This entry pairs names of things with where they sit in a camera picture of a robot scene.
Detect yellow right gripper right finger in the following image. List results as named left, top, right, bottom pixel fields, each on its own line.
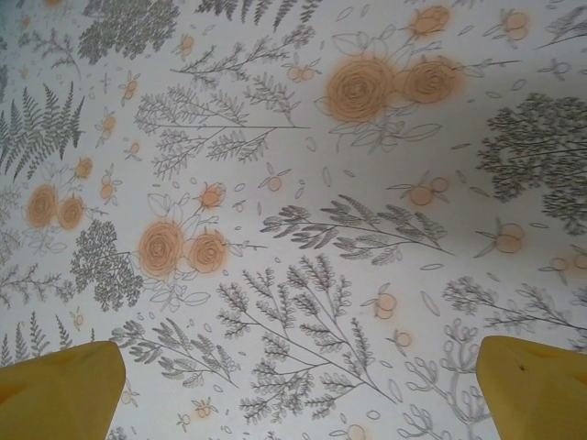
left=476, top=335, right=587, bottom=440

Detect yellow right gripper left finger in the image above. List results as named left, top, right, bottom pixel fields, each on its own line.
left=0, top=340, right=127, bottom=440

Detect floral patterned tablecloth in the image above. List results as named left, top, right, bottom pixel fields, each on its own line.
left=0, top=0, right=587, bottom=440

